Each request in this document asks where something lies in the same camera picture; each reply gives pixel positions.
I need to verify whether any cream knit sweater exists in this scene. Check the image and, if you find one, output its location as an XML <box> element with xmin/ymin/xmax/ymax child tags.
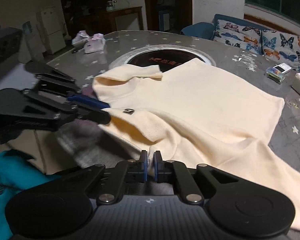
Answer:
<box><xmin>93</xmin><ymin>59</ymin><xmax>300</xmax><ymax>230</ymax></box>

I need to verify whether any white refrigerator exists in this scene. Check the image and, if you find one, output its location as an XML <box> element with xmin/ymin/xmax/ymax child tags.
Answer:
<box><xmin>36</xmin><ymin>7</ymin><xmax>65</xmax><ymax>54</ymax></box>

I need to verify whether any dark wooden side table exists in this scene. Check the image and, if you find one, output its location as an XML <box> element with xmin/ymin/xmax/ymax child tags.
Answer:
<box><xmin>105</xmin><ymin>6</ymin><xmax>144</xmax><ymax>32</ymax></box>

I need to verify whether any black induction cooktop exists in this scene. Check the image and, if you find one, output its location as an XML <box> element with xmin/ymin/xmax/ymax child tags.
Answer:
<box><xmin>127</xmin><ymin>49</ymin><xmax>207</xmax><ymax>72</ymax></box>

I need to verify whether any blue sofa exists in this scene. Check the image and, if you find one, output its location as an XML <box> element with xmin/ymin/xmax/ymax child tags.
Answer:
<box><xmin>181</xmin><ymin>14</ymin><xmax>278</xmax><ymax>55</ymax></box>

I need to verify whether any clear box of coloured items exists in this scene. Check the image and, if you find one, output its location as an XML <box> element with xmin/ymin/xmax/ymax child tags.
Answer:
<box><xmin>265</xmin><ymin>67</ymin><xmax>285</xmax><ymax>84</ymax></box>

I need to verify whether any left butterfly pillow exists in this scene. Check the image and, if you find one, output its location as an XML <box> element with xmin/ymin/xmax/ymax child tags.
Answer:
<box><xmin>213</xmin><ymin>20</ymin><xmax>262</xmax><ymax>54</ymax></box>

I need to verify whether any butterfly pillow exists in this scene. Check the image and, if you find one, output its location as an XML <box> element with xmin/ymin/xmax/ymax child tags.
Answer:
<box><xmin>213</xmin><ymin>20</ymin><xmax>262</xmax><ymax>54</ymax></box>
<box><xmin>262</xmin><ymin>29</ymin><xmax>300</xmax><ymax>69</ymax></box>

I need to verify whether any white remote device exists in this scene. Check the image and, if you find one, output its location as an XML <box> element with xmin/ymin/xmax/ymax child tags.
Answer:
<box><xmin>274</xmin><ymin>63</ymin><xmax>292</xmax><ymax>75</ymax></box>

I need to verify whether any right butterfly pillow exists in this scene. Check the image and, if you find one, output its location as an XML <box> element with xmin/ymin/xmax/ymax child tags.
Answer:
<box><xmin>262</xmin><ymin>29</ymin><xmax>300</xmax><ymax>69</ymax></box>

